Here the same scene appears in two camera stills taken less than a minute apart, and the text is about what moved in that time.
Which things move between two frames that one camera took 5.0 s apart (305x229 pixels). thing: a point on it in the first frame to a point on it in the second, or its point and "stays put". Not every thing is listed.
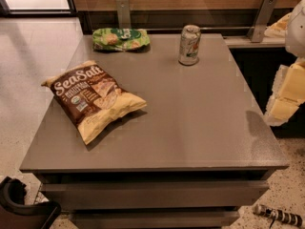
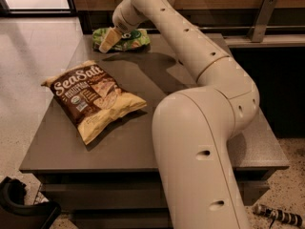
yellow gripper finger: [288, 92] to [125, 18]
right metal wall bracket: [257, 31] stays put
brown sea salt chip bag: [89, 97] stays put
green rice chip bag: [121, 38] stays put
